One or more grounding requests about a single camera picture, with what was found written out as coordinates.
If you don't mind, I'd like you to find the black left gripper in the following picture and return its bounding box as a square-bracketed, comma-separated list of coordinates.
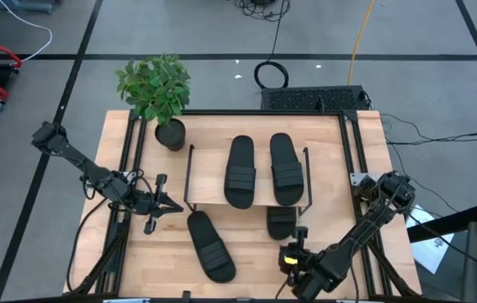
[130, 173, 185, 236]

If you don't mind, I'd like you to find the black rubber slide sandal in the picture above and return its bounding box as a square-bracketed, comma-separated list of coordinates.
[265, 205, 299, 242]
[186, 210, 237, 284]
[269, 132, 305, 208]
[223, 135, 257, 210]

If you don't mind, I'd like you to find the black plant pot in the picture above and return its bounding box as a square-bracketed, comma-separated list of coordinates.
[154, 118, 188, 152]

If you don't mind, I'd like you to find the green leafy plant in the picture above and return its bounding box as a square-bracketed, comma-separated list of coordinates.
[114, 53, 192, 127]

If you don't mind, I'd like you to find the white paper sheet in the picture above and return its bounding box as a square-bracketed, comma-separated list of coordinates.
[405, 204, 456, 275]

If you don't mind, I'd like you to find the black computer case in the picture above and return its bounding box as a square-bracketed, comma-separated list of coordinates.
[260, 84, 370, 113]

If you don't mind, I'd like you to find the black bar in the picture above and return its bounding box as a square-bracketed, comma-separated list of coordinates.
[405, 202, 477, 244]

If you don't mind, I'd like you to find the grey stand base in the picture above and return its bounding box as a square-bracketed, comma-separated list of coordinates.
[0, 0, 62, 14]

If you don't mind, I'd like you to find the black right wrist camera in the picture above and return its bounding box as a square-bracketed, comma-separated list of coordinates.
[278, 247, 302, 275]

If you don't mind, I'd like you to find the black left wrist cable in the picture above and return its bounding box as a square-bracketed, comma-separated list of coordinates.
[127, 167, 156, 193]

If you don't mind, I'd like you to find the wooden shelf with black frame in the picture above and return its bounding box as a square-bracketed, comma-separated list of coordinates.
[183, 144, 314, 217]

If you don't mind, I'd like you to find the thick black arm base cable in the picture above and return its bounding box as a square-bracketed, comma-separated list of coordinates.
[66, 197, 111, 294]

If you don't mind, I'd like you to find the black metal table frame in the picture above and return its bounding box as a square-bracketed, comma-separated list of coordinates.
[64, 108, 423, 300]

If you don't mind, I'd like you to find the black coiled floor cable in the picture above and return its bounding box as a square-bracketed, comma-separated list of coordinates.
[233, 0, 292, 91]

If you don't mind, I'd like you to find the yellow floor cable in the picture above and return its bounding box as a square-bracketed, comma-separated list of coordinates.
[346, 0, 376, 87]

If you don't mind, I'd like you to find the white floor cable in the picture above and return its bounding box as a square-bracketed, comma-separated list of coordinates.
[0, 0, 54, 64]

